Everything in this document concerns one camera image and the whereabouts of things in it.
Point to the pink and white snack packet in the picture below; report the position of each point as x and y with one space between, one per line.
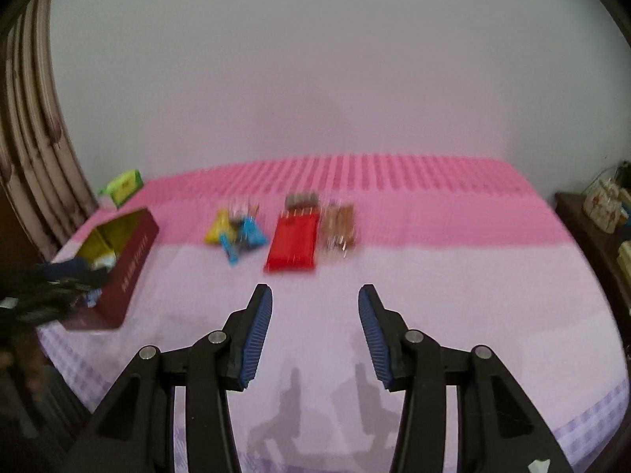
241 208

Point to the red snack packet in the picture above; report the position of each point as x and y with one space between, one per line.
293 244

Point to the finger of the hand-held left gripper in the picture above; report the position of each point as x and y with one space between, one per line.
66 270
74 289

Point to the red tin box gold inside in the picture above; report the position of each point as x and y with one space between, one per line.
128 276

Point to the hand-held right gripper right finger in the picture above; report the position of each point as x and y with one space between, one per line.
374 340

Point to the clear peanut packet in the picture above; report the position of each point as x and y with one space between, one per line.
337 229

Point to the green tissue box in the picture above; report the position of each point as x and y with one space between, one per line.
123 186

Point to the small blue snack packet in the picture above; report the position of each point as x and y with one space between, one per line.
249 234

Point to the pink checkered tablecloth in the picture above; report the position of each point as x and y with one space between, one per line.
443 281

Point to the small yellow candy packet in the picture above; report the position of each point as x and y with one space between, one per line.
219 229

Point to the dark wooden cabinet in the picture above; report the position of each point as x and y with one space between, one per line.
591 241

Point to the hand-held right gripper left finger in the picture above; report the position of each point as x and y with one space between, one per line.
254 340

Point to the brown snack packet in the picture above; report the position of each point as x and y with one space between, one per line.
300 200

